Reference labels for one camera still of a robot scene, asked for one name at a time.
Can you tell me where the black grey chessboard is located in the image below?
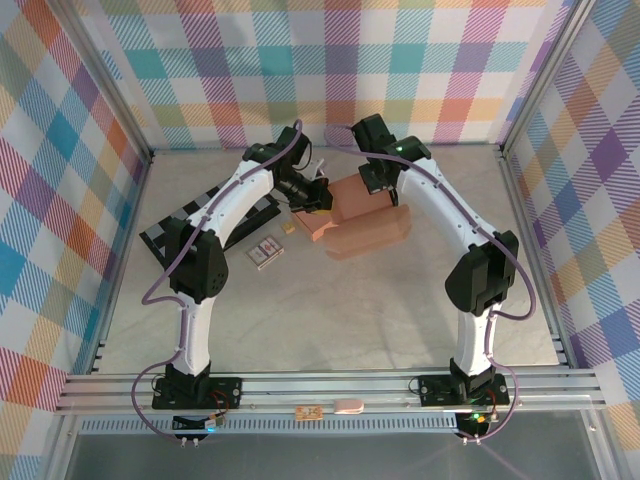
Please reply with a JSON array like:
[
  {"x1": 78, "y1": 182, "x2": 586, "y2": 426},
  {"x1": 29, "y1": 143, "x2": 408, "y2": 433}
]
[{"x1": 138, "y1": 183, "x2": 281, "y2": 261}]

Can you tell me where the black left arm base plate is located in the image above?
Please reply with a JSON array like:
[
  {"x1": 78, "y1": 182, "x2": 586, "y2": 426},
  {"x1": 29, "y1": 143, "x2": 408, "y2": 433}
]
[{"x1": 151, "y1": 375, "x2": 245, "y2": 410}]

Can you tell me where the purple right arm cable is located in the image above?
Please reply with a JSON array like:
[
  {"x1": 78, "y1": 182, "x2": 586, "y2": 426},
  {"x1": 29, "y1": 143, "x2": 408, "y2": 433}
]
[{"x1": 324, "y1": 124, "x2": 539, "y2": 445}]

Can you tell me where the slotted grey cable duct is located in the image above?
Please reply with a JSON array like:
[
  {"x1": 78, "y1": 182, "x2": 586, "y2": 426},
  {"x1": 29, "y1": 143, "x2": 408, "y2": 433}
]
[{"x1": 79, "y1": 418, "x2": 461, "y2": 434}]

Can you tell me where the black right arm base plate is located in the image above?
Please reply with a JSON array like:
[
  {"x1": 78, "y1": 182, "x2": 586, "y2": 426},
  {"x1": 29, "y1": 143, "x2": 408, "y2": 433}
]
[{"x1": 416, "y1": 372, "x2": 512, "y2": 408}]

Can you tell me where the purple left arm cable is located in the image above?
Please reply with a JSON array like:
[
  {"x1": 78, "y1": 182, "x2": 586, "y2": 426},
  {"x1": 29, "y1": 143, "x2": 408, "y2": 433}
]
[{"x1": 130, "y1": 118, "x2": 305, "y2": 445}]

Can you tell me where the playing card box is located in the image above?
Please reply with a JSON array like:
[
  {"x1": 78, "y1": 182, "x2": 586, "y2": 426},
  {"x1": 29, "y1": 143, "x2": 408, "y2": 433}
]
[{"x1": 245, "y1": 234, "x2": 286, "y2": 272}]

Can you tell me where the aluminium frame rail beam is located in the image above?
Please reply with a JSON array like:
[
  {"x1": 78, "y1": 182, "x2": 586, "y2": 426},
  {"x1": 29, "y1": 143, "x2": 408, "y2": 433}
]
[{"x1": 54, "y1": 368, "x2": 609, "y2": 417}]

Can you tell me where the aluminium frame post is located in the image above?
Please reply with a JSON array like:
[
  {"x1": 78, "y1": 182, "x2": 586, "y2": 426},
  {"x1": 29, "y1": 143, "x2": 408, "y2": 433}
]
[
  {"x1": 497, "y1": 0, "x2": 594, "y2": 159},
  {"x1": 59, "y1": 0, "x2": 154, "y2": 164}
]

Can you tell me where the aluminium side rail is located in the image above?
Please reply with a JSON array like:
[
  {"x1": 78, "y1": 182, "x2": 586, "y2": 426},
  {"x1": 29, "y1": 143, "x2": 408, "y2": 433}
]
[{"x1": 498, "y1": 144, "x2": 577, "y2": 372}]

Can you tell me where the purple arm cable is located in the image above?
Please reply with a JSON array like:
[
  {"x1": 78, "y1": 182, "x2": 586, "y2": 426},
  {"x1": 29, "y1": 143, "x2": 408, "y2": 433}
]
[
  {"x1": 324, "y1": 124, "x2": 539, "y2": 445},
  {"x1": 130, "y1": 118, "x2": 305, "y2": 445}
]

